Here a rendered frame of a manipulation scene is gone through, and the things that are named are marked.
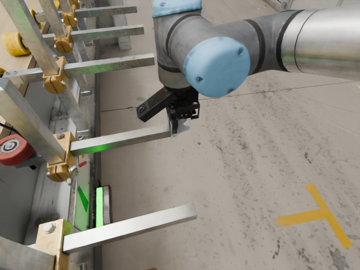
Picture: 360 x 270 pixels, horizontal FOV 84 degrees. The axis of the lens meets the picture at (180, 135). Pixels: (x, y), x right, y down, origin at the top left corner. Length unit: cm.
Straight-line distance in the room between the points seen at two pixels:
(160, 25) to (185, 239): 117
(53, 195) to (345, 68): 86
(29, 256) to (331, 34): 53
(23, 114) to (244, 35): 42
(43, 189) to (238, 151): 130
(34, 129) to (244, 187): 130
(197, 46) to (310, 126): 187
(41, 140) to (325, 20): 55
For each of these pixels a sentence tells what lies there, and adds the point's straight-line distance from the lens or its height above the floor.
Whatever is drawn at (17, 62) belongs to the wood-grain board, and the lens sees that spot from 102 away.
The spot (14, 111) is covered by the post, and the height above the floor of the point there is 105.
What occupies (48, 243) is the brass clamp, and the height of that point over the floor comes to 86.
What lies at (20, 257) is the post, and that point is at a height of 96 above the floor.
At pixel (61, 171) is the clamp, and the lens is 59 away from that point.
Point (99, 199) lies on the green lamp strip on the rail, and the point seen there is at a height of 70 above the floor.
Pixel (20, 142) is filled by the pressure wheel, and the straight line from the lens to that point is 66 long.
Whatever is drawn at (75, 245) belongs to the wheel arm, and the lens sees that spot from 52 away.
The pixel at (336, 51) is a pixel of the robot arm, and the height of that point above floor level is 119.
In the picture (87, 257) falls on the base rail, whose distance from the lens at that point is 66.
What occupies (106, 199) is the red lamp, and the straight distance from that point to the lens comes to 69.
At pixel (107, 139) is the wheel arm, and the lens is 61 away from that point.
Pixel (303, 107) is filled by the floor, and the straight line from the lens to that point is 228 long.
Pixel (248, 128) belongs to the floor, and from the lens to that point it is 185.
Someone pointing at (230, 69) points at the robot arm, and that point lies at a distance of 31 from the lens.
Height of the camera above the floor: 131
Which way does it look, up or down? 50 degrees down
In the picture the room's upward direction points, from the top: straight up
